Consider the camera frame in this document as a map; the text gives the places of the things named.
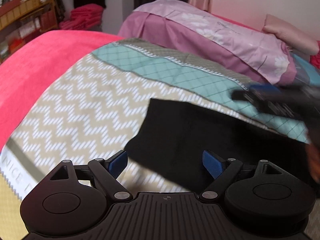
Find patterned bedsheet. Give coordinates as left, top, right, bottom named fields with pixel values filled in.
left=0, top=38, right=310, bottom=202

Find blue striped folded quilt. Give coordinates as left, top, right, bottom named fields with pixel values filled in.
left=291, top=54, right=320, bottom=87

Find pink floral folded quilt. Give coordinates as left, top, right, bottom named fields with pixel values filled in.
left=117, top=0, right=297, bottom=85

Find stack of red folded cloths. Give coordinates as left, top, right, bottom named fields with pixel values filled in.
left=59, top=4, right=104, bottom=30

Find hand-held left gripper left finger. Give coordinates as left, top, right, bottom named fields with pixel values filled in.
left=50, top=150, right=133, bottom=202

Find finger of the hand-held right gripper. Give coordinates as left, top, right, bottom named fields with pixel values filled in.
left=231, top=84, right=309, bottom=123

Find person's right hand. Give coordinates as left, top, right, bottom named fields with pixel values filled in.
left=305, top=142, right=320, bottom=182

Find wooden shelf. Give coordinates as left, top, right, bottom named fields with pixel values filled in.
left=0, top=0, right=60, bottom=64

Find pale pink pillow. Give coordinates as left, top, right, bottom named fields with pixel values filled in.
left=261, top=14, right=320, bottom=55

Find pink fleece blanket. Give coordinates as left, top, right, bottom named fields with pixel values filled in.
left=0, top=29, right=125, bottom=153

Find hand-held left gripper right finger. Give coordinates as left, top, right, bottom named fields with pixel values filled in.
left=199, top=150, right=285, bottom=202

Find black pants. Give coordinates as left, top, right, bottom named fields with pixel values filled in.
left=124, top=98, right=312, bottom=193

